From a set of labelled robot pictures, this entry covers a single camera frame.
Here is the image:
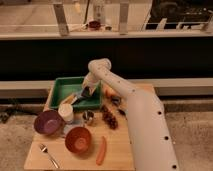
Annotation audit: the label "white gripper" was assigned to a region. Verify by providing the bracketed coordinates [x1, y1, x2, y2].
[81, 73, 100, 99]

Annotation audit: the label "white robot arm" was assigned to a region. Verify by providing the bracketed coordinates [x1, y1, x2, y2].
[83, 58, 180, 171]

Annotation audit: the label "green plastic tray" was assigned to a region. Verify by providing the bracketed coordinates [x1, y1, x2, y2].
[49, 76, 102, 110]

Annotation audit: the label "orange fruit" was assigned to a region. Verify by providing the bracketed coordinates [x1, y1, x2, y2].
[104, 86, 117, 98]

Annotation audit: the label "small metal cup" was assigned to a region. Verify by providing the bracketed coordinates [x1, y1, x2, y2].
[82, 110, 94, 125]

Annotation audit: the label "white cup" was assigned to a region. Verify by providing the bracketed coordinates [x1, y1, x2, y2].
[58, 104, 74, 122]

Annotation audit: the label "dark red grapes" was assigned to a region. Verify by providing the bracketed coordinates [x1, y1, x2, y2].
[100, 105, 118, 129]

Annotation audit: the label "orange-brown bowl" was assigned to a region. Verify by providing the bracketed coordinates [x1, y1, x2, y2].
[65, 127, 92, 154]

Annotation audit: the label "purple bowl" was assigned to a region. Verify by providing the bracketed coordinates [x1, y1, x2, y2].
[34, 110, 63, 135]

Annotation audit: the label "wooden table board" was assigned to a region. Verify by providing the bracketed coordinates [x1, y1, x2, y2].
[23, 83, 158, 171]

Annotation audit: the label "orange carrot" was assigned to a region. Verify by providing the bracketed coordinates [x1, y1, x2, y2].
[96, 137, 107, 165]

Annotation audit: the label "dark red background bowl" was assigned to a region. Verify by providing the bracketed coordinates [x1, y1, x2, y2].
[89, 21, 101, 30]

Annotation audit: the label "silver fork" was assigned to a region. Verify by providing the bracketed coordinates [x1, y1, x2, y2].
[39, 144, 60, 169]

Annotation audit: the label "black handled tool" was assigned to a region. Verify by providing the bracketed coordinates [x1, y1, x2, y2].
[110, 96, 126, 116]

